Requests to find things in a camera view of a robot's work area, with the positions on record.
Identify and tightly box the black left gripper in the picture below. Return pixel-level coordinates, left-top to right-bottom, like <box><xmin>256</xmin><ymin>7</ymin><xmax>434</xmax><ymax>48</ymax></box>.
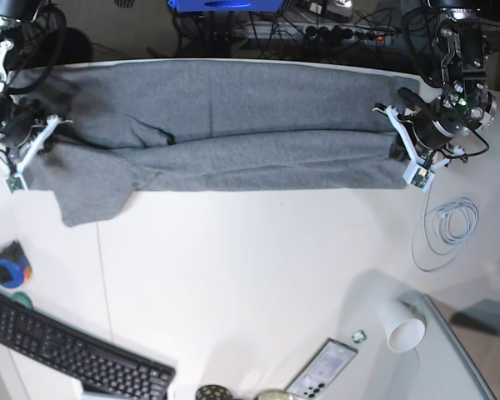
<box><xmin>389</xmin><ymin>87</ymin><xmax>429</xmax><ymax>163</ymax></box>

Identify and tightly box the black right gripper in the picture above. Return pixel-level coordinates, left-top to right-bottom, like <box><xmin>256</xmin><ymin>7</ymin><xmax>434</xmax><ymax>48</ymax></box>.
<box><xmin>37</xmin><ymin>124</ymin><xmax>73</xmax><ymax>155</ymax></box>

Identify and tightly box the grey t-shirt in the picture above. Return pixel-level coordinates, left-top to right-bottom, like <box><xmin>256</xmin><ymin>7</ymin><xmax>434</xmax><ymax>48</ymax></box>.
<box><xmin>28</xmin><ymin>59</ymin><xmax>419</xmax><ymax>227</ymax></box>

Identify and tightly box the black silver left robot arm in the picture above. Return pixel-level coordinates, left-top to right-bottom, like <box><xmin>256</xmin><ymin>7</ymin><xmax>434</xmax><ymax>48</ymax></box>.
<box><xmin>398</xmin><ymin>1</ymin><xmax>497</xmax><ymax>167</ymax></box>

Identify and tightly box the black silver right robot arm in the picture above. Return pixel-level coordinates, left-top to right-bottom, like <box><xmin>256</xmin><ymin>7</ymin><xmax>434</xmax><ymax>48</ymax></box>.
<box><xmin>0</xmin><ymin>1</ymin><xmax>68</xmax><ymax>153</ymax></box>

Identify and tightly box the black power strip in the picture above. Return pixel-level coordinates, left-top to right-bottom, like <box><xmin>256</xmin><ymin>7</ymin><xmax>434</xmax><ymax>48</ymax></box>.
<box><xmin>302</xmin><ymin>25</ymin><xmax>401</xmax><ymax>46</ymax></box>

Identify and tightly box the blue black tape measure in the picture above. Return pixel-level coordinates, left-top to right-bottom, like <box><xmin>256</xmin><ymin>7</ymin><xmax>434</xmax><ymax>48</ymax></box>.
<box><xmin>0</xmin><ymin>241</ymin><xmax>32</xmax><ymax>289</ymax></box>

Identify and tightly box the green tape roll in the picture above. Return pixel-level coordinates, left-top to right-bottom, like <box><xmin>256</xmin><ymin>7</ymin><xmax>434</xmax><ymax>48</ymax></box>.
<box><xmin>10</xmin><ymin>292</ymin><xmax>33</xmax><ymax>311</ymax></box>

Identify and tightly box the white paper cup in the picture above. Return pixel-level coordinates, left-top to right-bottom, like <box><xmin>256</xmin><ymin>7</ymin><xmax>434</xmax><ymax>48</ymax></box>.
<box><xmin>379</xmin><ymin>300</ymin><xmax>426</xmax><ymax>353</ymax></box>

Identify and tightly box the small green white packet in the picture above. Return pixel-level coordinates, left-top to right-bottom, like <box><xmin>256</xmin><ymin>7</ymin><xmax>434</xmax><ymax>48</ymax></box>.
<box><xmin>351</xmin><ymin>329</ymin><xmax>368</xmax><ymax>344</ymax></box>

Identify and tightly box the black computer keyboard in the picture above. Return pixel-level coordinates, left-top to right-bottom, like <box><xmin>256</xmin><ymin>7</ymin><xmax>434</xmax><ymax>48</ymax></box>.
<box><xmin>0</xmin><ymin>293</ymin><xmax>176</xmax><ymax>399</ymax></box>

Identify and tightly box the glass side table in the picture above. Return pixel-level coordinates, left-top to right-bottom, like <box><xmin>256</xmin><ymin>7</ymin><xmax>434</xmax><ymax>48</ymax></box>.
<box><xmin>387</xmin><ymin>292</ymin><xmax>500</xmax><ymax>399</ymax></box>

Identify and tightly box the smartphone with clear case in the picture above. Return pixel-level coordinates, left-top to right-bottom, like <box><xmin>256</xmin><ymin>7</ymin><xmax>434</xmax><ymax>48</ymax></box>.
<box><xmin>285</xmin><ymin>338</ymin><xmax>358</xmax><ymax>399</ymax></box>

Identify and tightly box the black dotted round lid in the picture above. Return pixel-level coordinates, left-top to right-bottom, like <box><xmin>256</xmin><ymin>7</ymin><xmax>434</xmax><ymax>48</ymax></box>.
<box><xmin>195</xmin><ymin>385</ymin><xmax>233</xmax><ymax>400</ymax></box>

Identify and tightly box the olive round container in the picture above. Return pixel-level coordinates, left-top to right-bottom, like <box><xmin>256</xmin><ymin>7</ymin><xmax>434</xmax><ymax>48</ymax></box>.
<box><xmin>254</xmin><ymin>389</ymin><xmax>294</xmax><ymax>400</ymax></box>

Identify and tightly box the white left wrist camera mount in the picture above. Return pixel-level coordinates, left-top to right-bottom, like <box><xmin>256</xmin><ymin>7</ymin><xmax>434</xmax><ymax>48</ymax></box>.
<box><xmin>372</xmin><ymin>103</ymin><xmax>468</xmax><ymax>192</ymax></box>

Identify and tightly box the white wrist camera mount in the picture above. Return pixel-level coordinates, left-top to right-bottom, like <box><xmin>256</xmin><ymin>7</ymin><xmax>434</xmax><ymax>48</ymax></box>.
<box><xmin>0</xmin><ymin>114</ymin><xmax>73</xmax><ymax>193</ymax></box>
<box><xmin>372</xmin><ymin>103</ymin><xmax>468</xmax><ymax>192</ymax></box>

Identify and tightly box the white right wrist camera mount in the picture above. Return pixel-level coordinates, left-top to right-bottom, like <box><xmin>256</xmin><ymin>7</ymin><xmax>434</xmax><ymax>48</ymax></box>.
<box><xmin>0</xmin><ymin>114</ymin><xmax>73</xmax><ymax>193</ymax></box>

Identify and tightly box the white coiled charging cable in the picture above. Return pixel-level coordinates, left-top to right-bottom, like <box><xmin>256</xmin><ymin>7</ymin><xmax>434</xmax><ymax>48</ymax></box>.
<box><xmin>411</xmin><ymin>187</ymin><xmax>480</xmax><ymax>273</ymax></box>

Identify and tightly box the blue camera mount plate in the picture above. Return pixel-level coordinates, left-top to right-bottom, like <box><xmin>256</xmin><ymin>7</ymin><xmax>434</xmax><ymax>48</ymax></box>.
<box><xmin>167</xmin><ymin>0</ymin><xmax>283</xmax><ymax>13</ymax></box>

